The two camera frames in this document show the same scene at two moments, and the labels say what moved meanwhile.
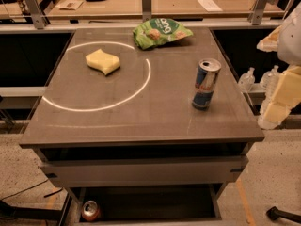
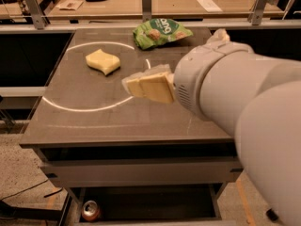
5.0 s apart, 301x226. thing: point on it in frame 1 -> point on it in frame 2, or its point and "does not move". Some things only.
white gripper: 291,44 -> 192,75
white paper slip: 210,5 does not move
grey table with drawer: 141,134 does not move
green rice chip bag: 152,32 does not move
